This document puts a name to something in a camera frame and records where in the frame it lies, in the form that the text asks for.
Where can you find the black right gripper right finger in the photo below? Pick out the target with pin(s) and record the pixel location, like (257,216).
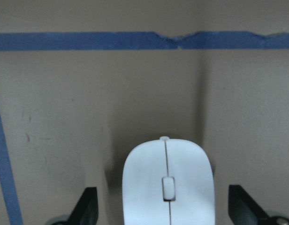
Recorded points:
(243,210)

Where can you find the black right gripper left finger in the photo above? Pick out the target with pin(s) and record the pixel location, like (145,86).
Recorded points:
(86,210)

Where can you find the white computer mouse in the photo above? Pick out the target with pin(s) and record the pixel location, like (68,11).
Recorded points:
(168,182)

